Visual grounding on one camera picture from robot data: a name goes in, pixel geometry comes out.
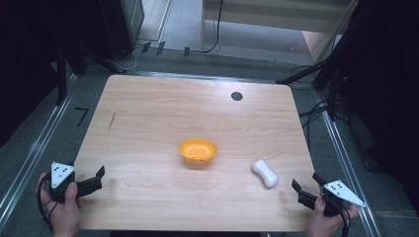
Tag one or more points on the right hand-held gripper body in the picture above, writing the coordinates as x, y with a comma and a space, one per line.
342, 194

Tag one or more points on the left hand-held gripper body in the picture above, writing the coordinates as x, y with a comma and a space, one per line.
61, 173

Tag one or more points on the white peanut-shaped soap bar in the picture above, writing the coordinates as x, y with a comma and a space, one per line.
265, 173

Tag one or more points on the orange plastic bowl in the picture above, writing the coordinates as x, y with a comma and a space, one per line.
198, 150

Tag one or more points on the person's right hand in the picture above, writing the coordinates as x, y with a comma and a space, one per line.
324, 223

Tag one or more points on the person's left hand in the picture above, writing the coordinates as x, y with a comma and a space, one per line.
66, 214

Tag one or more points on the black metal stand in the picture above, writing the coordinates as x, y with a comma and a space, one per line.
331, 85
62, 75

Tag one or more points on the dark round table grommet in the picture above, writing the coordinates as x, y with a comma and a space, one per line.
236, 96

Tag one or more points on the black curtain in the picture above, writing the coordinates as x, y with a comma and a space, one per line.
26, 59
388, 82

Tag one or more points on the black tape strip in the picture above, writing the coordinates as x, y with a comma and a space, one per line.
160, 48
146, 47

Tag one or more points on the black cabinet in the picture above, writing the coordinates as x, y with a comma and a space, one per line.
122, 26

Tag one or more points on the pale wooden shelf unit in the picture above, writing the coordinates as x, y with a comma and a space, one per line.
280, 16

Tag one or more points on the metal floor rail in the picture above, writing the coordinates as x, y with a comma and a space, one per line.
204, 76
349, 164
33, 158

